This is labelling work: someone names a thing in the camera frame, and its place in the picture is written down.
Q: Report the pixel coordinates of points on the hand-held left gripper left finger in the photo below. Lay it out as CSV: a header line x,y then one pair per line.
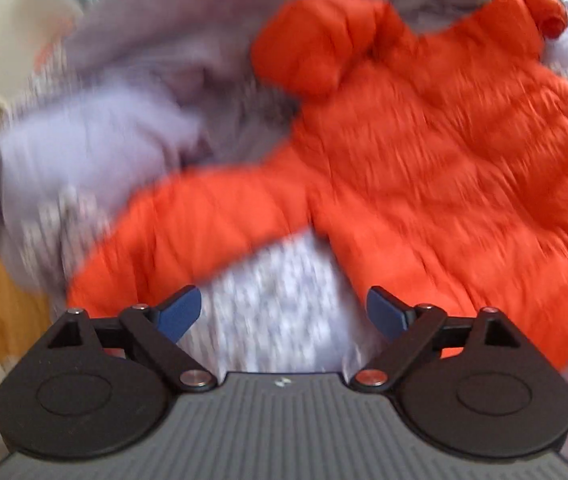
x,y
179,311

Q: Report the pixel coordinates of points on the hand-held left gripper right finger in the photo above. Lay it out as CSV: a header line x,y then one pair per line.
x,y
386,315

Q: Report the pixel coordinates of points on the orange puffer jacket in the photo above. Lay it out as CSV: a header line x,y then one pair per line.
x,y
414,160

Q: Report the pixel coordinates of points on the lavender floral duvet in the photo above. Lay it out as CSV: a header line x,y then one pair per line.
x,y
163,25

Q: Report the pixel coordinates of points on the white bedside cabinet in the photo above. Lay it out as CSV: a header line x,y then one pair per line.
x,y
8,35

